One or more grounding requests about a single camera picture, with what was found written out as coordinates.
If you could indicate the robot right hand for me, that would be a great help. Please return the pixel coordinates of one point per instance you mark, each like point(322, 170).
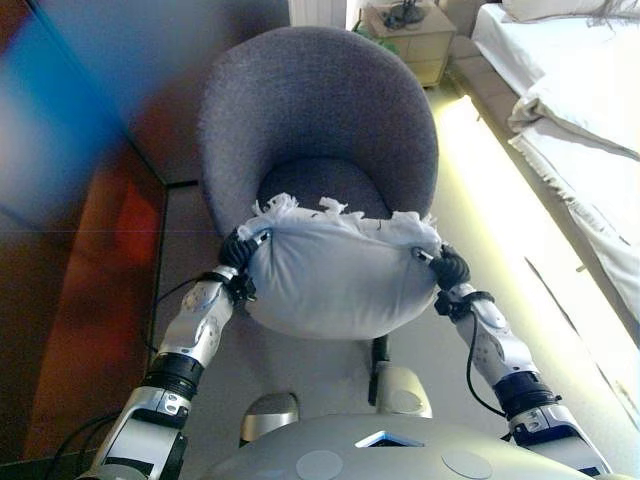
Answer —
point(452, 270)

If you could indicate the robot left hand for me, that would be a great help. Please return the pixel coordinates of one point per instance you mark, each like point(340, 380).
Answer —
point(235, 255)

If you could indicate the white fringed cushion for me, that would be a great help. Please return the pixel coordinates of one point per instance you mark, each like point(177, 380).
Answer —
point(340, 280)

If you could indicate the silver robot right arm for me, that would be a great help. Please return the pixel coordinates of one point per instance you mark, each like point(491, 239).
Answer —
point(500, 345)

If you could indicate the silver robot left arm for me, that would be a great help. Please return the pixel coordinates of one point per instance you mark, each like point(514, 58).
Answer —
point(195, 330)

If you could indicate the glowing bed base light strip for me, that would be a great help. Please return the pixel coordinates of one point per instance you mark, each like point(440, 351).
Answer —
point(500, 225)

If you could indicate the silver robot right leg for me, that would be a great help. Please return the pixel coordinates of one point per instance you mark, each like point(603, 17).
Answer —
point(402, 390)

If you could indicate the silver robot leg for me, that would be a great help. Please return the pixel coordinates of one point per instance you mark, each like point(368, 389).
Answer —
point(270, 412)
point(402, 390)

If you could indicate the silver robot left leg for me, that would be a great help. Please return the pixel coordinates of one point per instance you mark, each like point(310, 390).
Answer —
point(270, 412)

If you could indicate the glossy dark cabinet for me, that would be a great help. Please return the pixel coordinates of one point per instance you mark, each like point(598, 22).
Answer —
point(75, 225)

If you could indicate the grey fabric armchair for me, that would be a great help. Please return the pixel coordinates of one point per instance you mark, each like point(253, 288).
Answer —
point(320, 100)

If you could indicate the grey robot torso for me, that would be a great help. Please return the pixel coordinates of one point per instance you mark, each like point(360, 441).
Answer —
point(400, 455)

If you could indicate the bed with white duvet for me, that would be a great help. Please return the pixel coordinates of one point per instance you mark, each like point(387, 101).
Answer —
point(580, 125)

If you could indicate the light wooden nightstand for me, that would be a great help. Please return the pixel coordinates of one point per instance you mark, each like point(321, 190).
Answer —
point(425, 45)

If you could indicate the green leafy plant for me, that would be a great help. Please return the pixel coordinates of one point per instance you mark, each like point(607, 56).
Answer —
point(375, 42)

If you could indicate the white pleated curtain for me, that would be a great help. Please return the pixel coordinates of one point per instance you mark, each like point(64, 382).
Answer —
point(317, 12)

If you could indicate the white bed pillow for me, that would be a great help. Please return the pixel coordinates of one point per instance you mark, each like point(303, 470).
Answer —
point(550, 9)

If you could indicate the grey tasselled throw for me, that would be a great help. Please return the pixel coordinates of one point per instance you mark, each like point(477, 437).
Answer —
point(605, 15)

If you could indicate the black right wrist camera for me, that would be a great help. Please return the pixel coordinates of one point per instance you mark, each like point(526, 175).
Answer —
point(444, 304)

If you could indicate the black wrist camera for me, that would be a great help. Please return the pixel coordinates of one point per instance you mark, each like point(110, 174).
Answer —
point(444, 304)
point(244, 291)

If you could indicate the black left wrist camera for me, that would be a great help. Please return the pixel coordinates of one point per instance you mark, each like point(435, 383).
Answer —
point(244, 291)

